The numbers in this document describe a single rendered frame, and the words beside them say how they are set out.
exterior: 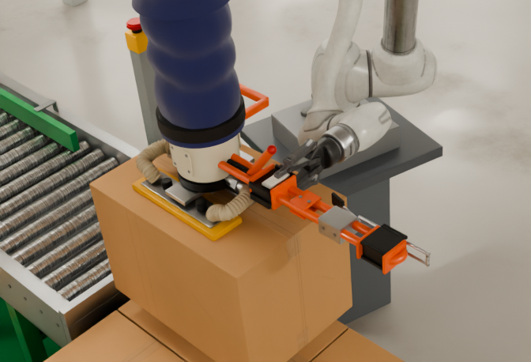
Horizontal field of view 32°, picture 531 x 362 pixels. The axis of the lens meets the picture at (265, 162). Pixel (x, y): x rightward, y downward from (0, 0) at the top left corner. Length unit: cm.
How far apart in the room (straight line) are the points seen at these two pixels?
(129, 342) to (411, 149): 109
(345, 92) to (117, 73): 245
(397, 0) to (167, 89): 82
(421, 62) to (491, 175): 138
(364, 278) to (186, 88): 144
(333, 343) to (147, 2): 115
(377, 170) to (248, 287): 87
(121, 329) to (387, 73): 113
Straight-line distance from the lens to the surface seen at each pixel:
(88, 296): 289
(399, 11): 277
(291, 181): 224
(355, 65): 294
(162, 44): 217
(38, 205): 341
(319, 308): 256
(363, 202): 320
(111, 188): 258
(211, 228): 234
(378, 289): 351
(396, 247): 204
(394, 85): 297
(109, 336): 285
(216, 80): 221
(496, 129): 453
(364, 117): 241
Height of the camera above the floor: 254
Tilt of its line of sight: 36 degrees down
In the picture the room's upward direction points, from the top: 6 degrees counter-clockwise
